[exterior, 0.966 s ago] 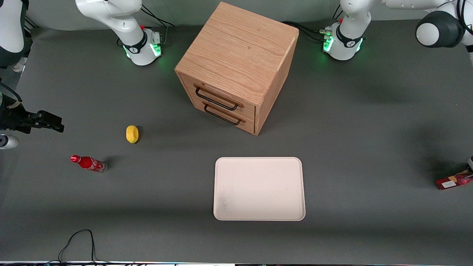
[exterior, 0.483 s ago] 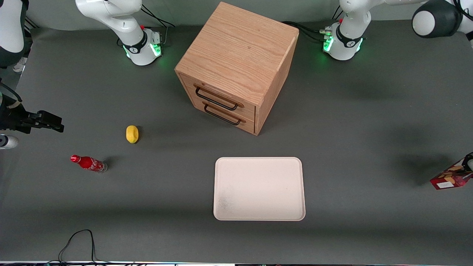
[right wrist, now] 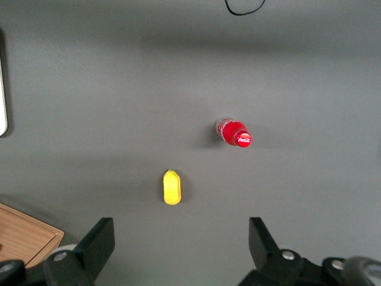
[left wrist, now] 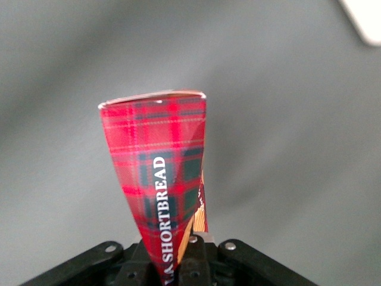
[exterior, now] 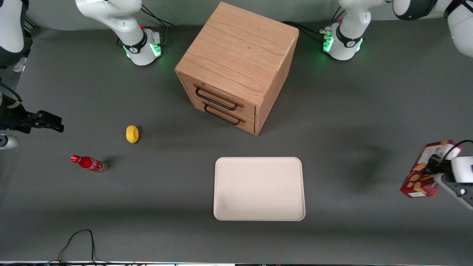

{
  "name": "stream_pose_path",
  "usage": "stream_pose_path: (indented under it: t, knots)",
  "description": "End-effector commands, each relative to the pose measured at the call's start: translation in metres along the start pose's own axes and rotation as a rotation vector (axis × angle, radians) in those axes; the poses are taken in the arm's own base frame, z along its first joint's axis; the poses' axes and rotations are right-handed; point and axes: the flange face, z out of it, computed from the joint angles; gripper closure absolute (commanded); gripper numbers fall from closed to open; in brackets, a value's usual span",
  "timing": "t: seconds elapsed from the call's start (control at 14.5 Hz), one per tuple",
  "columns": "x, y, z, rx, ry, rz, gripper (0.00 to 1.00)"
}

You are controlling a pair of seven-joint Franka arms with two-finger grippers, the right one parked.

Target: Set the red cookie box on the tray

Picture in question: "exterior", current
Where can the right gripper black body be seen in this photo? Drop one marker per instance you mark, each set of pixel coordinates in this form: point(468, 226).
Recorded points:
point(12, 120)

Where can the red cookie box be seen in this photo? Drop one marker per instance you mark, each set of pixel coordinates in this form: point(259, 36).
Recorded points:
point(417, 184)

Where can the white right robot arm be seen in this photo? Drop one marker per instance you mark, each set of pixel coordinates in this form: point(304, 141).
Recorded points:
point(122, 22)

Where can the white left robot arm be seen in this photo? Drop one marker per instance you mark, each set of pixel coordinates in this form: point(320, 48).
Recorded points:
point(349, 33)

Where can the white plastic tray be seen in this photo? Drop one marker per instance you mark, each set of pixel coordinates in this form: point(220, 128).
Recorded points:
point(258, 188)

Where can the white shoe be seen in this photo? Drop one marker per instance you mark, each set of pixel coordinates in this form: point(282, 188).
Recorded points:
point(19, 65)

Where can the red cola bottle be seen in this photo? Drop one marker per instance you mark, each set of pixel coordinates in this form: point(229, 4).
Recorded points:
point(88, 163)

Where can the yellow lemon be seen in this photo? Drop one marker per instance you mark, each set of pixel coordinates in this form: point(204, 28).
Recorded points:
point(132, 133)

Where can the wooden drawer front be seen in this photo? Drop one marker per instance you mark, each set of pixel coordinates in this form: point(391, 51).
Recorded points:
point(245, 109)
point(247, 125)

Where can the wooden drawer cabinet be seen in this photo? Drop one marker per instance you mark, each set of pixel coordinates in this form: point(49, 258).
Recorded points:
point(240, 48)

